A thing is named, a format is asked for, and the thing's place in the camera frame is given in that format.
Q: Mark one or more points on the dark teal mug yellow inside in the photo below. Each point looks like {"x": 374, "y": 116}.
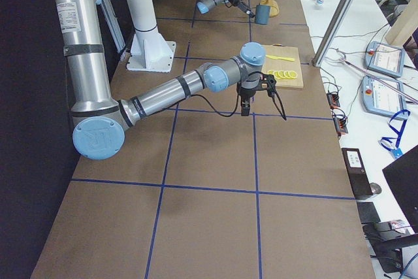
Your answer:
{"x": 262, "y": 14}

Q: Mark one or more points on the lemon slice two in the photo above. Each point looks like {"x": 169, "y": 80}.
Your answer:
{"x": 277, "y": 74}

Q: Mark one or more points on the lemon slice three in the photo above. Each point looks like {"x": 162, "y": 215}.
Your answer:
{"x": 282, "y": 74}

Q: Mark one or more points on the lemon slice four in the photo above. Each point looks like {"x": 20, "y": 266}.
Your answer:
{"x": 287, "y": 74}

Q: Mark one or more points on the bamboo cutting board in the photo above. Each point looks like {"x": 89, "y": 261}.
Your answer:
{"x": 280, "y": 65}

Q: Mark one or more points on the yellow plastic knife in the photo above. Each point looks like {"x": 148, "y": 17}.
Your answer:
{"x": 291, "y": 59}

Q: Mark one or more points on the near teach pendant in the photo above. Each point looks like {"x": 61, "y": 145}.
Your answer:
{"x": 379, "y": 99}

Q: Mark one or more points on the teach pendant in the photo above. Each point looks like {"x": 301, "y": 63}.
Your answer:
{"x": 385, "y": 59}
{"x": 379, "y": 99}

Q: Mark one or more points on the far teach pendant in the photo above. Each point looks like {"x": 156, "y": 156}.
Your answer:
{"x": 385, "y": 59}

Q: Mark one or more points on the black box with label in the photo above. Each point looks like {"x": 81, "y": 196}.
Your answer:
{"x": 356, "y": 173}

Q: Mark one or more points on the black monitor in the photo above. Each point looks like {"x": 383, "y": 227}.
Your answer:
{"x": 401, "y": 176}

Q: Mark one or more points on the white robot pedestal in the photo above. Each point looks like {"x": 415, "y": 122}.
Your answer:
{"x": 149, "y": 50}

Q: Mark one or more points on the aluminium frame post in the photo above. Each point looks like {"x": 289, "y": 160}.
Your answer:
{"x": 331, "y": 31}

